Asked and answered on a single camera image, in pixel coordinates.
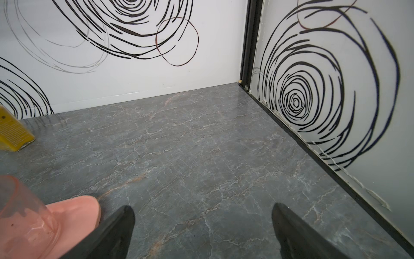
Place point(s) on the pink plastic tray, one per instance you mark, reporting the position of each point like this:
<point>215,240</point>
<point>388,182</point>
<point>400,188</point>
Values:
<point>77,218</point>

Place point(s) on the yellow spice jar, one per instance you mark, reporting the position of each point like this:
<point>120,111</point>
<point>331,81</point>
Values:
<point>14,136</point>

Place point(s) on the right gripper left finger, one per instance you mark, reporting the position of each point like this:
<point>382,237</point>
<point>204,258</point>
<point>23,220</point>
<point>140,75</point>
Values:
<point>110,240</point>

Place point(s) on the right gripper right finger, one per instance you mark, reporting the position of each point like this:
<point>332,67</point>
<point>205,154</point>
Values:
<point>298,239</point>

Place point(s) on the pink plastic cup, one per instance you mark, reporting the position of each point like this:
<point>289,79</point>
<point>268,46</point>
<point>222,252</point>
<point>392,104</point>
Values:
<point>28,229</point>

